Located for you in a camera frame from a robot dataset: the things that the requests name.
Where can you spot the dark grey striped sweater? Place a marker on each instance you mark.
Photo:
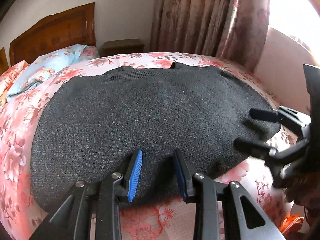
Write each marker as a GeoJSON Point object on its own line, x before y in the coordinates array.
{"type": "Point", "coordinates": [92, 123]}

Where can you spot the dark wooden nightstand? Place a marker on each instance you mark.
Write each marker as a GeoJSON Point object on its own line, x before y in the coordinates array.
{"type": "Point", "coordinates": [126, 46]}

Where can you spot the light blue folded blanket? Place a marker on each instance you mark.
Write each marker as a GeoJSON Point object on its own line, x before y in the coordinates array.
{"type": "Point", "coordinates": [44, 67]}

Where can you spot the floral pink curtain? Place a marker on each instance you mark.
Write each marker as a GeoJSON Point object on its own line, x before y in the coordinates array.
{"type": "Point", "coordinates": [234, 30]}

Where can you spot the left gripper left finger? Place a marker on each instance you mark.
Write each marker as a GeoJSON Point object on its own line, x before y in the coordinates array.
{"type": "Point", "coordinates": [71, 217]}

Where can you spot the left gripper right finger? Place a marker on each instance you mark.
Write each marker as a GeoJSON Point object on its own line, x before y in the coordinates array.
{"type": "Point", "coordinates": [243, 218]}

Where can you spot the pink floral pillow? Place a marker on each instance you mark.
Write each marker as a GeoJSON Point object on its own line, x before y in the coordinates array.
{"type": "Point", "coordinates": [8, 77]}

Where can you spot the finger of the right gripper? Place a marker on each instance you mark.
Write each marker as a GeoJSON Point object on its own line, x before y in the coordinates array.
{"type": "Point", "coordinates": [270, 154]}
{"type": "Point", "coordinates": [275, 117]}

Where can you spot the pink floral bed sheet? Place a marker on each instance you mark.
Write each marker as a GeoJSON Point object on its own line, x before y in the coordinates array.
{"type": "Point", "coordinates": [171, 219]}

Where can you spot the wooden headboard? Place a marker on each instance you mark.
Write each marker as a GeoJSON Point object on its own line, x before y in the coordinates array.
{"type": "Point", "coordinates": [57, 31]}

